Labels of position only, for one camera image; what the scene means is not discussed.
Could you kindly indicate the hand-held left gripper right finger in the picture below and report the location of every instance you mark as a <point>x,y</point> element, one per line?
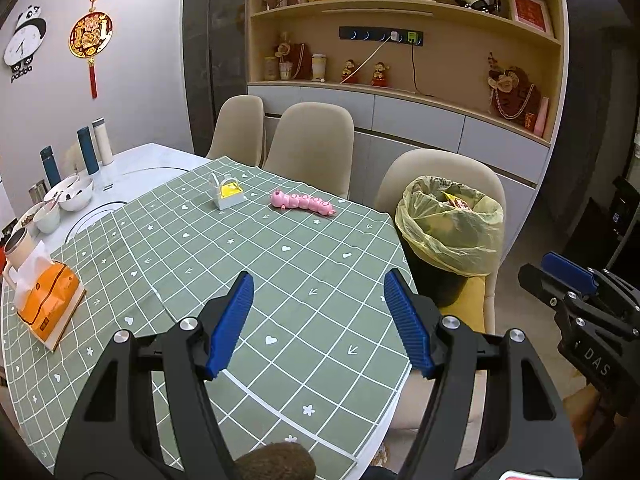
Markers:
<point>407,325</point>

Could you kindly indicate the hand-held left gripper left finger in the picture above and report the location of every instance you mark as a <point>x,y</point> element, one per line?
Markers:
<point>230,322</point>

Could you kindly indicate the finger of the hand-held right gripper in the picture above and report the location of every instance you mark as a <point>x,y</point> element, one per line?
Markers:
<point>537,282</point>
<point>567,272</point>

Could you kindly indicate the black waste bin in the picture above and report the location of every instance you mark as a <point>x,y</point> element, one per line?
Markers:
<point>440,285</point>

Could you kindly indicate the yellow plastic bin liner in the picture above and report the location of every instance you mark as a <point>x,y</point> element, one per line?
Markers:
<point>450,245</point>

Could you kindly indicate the person's right hand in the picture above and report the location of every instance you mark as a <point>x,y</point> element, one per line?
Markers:
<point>582,417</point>

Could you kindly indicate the yellow seat cushion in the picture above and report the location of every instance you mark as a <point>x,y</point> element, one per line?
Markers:
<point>472,305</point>

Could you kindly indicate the green checked tablecloth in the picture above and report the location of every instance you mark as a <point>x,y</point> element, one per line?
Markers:
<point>300,280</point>

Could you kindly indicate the small white yellow box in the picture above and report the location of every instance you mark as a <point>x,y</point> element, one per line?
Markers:
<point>227,196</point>

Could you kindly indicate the pink caterpillar toy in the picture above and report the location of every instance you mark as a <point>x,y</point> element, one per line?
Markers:
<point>305,203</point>

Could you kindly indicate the beige dining chair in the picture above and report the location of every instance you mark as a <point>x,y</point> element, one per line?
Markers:
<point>310,145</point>
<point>430,165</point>
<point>240,125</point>

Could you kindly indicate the orange tissue pack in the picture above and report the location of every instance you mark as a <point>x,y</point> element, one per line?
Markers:
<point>47,297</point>

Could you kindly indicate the large brown monkey plush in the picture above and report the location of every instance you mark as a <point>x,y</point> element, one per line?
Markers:
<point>515,90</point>

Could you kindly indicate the white ceramic bowl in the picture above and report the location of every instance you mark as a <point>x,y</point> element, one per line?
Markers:
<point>75,201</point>
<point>47,222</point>
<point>51,195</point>

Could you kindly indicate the wooden shelf cabinet unit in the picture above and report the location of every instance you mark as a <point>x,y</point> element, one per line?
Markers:
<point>425,115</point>

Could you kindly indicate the white thermos bottle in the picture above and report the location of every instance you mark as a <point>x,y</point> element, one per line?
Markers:
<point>103,142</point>

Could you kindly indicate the white mug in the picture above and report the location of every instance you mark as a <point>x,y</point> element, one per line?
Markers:
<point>20,252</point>

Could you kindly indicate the teal thermos bottle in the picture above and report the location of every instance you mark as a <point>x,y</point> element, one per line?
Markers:
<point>86,150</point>

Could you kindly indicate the metal cup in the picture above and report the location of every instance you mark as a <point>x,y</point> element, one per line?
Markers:
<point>37,193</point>

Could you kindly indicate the dark blue thermos bottle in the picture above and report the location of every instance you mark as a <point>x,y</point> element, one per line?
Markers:
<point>50,165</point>

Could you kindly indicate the small monkey figurine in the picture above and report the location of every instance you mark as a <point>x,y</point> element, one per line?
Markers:
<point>349,71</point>
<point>380,74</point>

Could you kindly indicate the cream jar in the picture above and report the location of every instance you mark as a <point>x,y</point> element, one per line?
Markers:
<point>270,68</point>

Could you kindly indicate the red framed picture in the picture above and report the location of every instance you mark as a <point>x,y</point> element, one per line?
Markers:
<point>530,10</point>

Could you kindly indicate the white tumbler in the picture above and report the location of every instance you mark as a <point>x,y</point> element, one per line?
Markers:
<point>318,67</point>

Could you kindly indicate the brown plush bag doll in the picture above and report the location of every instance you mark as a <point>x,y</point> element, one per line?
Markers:
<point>296,60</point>

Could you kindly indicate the green charger plug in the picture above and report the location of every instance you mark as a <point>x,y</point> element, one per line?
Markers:
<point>414,38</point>

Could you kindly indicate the black power strip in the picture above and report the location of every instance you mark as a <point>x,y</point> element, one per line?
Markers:
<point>365,34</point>

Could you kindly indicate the red gold wall ornament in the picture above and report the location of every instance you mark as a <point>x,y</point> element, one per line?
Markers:
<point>90,35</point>

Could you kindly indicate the panda wall clock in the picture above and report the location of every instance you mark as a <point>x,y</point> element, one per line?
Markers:
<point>25,40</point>

